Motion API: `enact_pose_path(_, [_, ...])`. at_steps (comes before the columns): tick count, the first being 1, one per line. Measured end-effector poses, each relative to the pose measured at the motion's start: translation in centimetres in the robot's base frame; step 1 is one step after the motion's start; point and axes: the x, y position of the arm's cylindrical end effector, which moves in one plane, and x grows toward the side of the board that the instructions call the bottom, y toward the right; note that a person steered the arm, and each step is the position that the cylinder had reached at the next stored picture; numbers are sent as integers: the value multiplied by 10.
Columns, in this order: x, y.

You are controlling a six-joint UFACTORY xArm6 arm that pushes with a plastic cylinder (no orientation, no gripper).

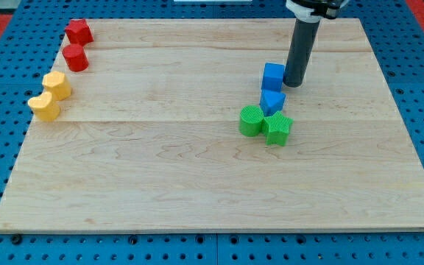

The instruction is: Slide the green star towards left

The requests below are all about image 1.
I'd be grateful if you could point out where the robot arm end white black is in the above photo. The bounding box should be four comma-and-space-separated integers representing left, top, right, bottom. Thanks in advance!
286, 0, 350, 23

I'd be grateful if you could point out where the yellow heart block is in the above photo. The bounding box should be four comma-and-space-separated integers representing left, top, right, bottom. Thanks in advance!
27, 91, 60, 121

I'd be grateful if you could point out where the red cylinder block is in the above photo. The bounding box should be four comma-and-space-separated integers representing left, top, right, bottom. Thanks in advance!
62, 44, 89, 72

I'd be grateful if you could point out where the red star block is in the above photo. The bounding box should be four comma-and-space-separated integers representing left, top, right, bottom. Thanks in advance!
65, 18, 93, 46

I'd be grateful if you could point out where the yellow hexagon block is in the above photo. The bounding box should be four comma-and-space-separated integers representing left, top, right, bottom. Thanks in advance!
42, 71, 71, 101

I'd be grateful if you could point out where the blue triangle block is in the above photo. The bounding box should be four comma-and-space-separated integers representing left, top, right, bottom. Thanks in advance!
260, 90, 286, 116

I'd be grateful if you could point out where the green star block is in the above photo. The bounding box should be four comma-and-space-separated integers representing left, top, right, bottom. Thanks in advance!
262, 111, 294, 146

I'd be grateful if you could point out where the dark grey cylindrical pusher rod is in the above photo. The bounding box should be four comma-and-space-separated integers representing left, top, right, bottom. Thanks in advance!
283, 19, 320, 88

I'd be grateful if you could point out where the blue cube block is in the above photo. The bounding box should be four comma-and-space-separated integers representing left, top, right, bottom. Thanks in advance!
261, 63, 285, 92

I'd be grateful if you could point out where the green cylinder block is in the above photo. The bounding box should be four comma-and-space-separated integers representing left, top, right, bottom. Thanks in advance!
238, 105, 264, 137

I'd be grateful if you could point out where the light wooden board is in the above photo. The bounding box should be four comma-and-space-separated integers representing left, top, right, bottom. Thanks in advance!
0, 18, 424, 234

